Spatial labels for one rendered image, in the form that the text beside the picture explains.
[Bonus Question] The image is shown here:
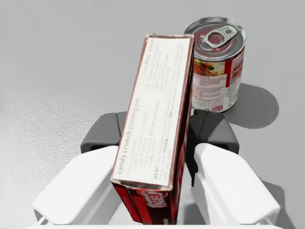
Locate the red and white can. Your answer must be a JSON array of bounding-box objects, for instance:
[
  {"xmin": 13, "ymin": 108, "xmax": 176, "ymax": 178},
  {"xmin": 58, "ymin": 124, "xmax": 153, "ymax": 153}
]
[{"xmin": 183, "ymin": 16, "xmax": 247, "ymax": 113}]

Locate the red and white carton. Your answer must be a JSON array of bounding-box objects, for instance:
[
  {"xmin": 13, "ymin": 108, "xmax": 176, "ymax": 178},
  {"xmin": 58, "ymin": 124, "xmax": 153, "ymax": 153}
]
[{"xmin": 110, "ymin": 32, "xmax": 195, "ymax": 226}]

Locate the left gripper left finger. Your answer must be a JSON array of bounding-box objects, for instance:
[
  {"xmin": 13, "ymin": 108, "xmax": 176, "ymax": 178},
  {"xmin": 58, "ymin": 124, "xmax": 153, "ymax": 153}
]
[{"xmin": 31, "ymin": 111, "xmax": 127, "ymax": 225}]

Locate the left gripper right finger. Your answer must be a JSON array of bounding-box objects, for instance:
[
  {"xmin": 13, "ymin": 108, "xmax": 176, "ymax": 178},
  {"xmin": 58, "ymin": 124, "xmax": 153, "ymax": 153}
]
[{"xmin": 187, "ymin": 109, "xmax": 281, "ymax": 225}]

